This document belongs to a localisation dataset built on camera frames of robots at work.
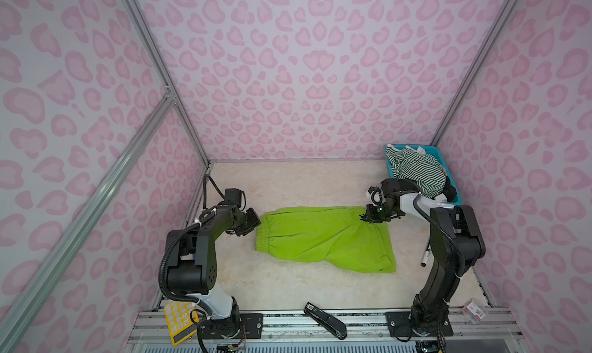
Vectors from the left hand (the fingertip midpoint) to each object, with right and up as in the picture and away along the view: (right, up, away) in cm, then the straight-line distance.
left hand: (263, 220), depth 94 cm
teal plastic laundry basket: (+78, +31, +18) cm, 86 cm away
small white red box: (+70, -26, -20) cm, 78 cm away
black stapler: (+25, -27, -24) cm, 45 cm away
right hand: (+41, +2, +3) cm, 42 cm away
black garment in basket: (+76, +12, 0) cm, 77 cm away
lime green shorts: (+29, -5, -3) cm, 29 cm away
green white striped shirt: (+64, +24, +10) cm, 69 cm away
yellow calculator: (-22, -28, -20) cm, 41 cm away
